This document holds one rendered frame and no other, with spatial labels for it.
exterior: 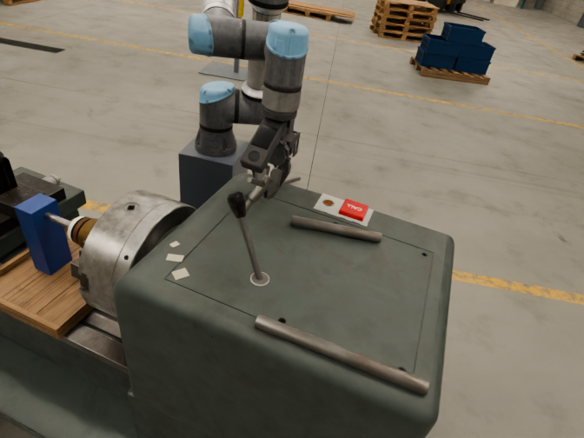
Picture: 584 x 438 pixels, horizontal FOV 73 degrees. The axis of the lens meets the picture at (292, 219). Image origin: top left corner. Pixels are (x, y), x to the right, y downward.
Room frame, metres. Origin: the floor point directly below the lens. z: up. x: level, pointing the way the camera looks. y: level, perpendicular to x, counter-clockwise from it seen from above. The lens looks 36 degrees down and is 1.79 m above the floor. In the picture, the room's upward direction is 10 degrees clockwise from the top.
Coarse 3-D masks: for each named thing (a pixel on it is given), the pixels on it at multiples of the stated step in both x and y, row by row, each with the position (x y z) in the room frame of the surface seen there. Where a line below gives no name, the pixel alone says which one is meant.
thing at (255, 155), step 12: (264, 120) 0.75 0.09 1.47; (264, 132) 0.72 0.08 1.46; (276, 132) 0.72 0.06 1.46; (252, 144) 0.70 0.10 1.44; (264, 144) 0.70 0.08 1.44; (276, 144) 0.72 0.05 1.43; (252, 156) 0.67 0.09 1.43; (264, 156) 0.68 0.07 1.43; (252, 168) 0.66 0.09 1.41; (264, 168) 0.68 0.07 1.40
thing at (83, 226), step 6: (78, 222) 0.75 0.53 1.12; (84, 222) 0.75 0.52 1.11; (90, 222) 0.75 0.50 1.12; (72, 228) 0.74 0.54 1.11; (78, 228) 0.74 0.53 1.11; (84, 228) 0.73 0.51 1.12; (90, 228) 0.73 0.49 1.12; (72, 234) 0.73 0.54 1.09; (78, 234) 0.72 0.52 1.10; (84, 234) 0.72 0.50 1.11; (72, 240) 0.73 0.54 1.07; (78, 240) 0.71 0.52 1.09; (84, 240) 0.71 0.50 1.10
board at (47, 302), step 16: (16, 256) 0.79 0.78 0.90; (0, 272) 0.73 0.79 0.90; (16, 272) 0.75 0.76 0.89; (32, 272) 0.76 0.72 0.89; (64, 272) 0.78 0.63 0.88; (0, 288) 0.69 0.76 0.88; (16, 288) 0.70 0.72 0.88; (32, 288) 0.71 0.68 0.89; (48, 288) 0.71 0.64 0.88; (64, 288) 0.72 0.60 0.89; (0, 304) 0.63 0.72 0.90; (16, 304) 0.63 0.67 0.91; (32, 304) 0.65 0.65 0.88; (48, 304) 0.66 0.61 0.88; (64, 304) 0.67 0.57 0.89; (80, 304) 0.66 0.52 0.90; (32, 320) 0.60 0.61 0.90; (48, 320) 0.60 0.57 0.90; (64, 320) 0.61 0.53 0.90; (80, 320) 0.64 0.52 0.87
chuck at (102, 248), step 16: (144, 192) 0.77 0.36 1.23; (112, 208) 0.69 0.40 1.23; (144, 208) 0.70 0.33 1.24; (96, 224) 0.64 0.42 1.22; (112, 224) 0.64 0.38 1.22; (128, 224) 0.65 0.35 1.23; (96, 240) 0.61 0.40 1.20; (112, 240) 0.61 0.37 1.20; (96, 256) 0.59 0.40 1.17; (112, 256) 0.59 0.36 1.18; (80, 272) 0.58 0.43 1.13; (96, 272) 0.57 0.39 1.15; (112, 272) 0.57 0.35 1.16; (80, 288) 0.57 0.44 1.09; (96, 288) 0.56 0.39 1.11; (96, 304) 0.56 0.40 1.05
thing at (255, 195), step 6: (264, 180) 0.72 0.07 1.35; (270, 180) 0.73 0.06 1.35; (258, 186) 0.72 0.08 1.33; (264, 186) 0.72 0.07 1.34; (252, 192) 0.71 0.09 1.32; (258, 192) 0.71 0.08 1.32; (252, 198) 0.70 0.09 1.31; (258, 198) 0.71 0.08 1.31; (246, 204) 0.70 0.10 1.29; (246, 210) 0.69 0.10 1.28
